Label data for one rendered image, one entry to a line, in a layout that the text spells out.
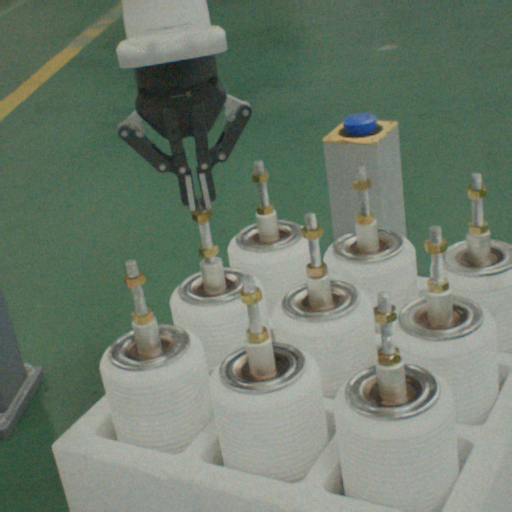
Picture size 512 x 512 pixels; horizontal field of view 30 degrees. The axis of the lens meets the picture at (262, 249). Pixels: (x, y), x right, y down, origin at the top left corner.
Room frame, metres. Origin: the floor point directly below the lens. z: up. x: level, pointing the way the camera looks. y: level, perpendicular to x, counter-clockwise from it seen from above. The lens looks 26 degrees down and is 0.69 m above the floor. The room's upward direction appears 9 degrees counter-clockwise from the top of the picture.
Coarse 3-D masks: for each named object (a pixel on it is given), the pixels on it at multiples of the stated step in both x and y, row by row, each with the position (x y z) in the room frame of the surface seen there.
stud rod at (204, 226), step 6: (198, 198) 0.85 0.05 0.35; (198, 204) 0.84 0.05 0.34; (198, 210) 0.84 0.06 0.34; (204, 210) 0.84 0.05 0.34; (204, 222) 0.84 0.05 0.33; (204, 228) 0.84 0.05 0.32; (204, 234) 0.84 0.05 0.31; (204, 240) 0.84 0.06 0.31; (210, 240) 0.84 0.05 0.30; (204, 246) 0.84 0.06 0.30; (210, 246) 0.84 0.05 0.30; (210, 258) 0.84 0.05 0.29
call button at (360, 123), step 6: (354, 114) 1.09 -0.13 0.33; (360, 114) 1.08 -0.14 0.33; (366, 114) 1.08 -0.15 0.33; (372, 114) 1.08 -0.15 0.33; (348, 120) 1.07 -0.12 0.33; (354, 120) 1.06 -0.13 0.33; (360, 120) 1.06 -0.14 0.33; (366, 120) 1.06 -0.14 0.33; (372, 120) 1.06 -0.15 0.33; (348, 126) 1.06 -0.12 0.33; (354, 126) 1.05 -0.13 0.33; (360, 126) 1.05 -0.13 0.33; (366, 126) 1.05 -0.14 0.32; (372, 126) 1.05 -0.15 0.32; (348, 132) 1.06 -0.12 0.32; (354, 132) 1.06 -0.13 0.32; (360, 132) 1.05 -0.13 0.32; (366, 132) 1.05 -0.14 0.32
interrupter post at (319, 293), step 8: (312, 280) 0.77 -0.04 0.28; (320, 280) 0.77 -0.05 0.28; (328, 280) 0.78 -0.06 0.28; (312, 288) 0.78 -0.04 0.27; (320, 288) 0.77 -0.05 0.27; (328, 288) 0.78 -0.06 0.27; (312, 296) 0.78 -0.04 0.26; (320, 296) 0.77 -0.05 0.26; (328, 296) 0.78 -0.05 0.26; (312, 304) 0.78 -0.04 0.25; (320, 304) 0.77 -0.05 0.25; (328, 304) 0.78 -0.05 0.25
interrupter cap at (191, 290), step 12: (192, 276) 0.87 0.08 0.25; (228, 276) 0.86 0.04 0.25; (240, 276) 0.86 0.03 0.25; (180, 288) 0.85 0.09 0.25; (192, 288) 0.85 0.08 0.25; (228, 288) 0.84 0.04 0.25; (240, 288) 0.83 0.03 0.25; (192, 300) 0.82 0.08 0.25; (204, 300) 0.82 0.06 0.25; (216, 300) 0.81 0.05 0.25; (228, 300) 0.81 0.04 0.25
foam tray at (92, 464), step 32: (96, 416) 0.76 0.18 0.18; (64, 448) 0.71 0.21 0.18; (96, 448) 0.71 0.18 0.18; (128, 448) 0.70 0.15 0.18; (192, 448) 0.68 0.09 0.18; (480, 448) 0.62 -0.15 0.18; (64, 480) 0.72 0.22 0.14; (96, 480) 0.70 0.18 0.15; (128, 480) 0.68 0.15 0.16; (160, 480) 0.66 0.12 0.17; (192, 480) 0.64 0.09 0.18; (224, 480) 0.63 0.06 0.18; (256, 480) 0.63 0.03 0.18; (320, 480) 0.62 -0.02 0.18; (480, 480) 0.59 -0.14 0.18
